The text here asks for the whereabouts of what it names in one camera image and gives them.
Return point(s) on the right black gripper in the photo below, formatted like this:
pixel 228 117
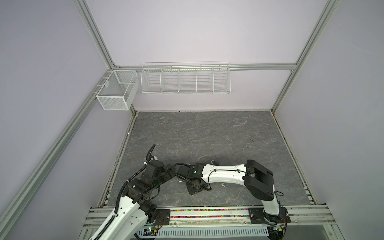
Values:
pixel 191 191

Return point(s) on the white wire shelf basket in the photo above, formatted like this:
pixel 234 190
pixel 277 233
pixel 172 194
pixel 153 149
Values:
pixel 186 78

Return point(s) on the white mesh box basket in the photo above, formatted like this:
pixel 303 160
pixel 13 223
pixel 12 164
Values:
pixel 119 90

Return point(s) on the white vented cable duct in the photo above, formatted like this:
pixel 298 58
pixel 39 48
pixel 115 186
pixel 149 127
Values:
pixel 209 233

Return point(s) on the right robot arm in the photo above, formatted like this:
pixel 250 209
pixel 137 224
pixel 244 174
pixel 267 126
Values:
pixel 256 178

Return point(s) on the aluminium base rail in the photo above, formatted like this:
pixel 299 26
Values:
pixel 240 216

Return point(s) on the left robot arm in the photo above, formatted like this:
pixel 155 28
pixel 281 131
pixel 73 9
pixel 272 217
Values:
pixel 133 208

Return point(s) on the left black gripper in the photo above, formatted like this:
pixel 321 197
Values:
pixel 167 176

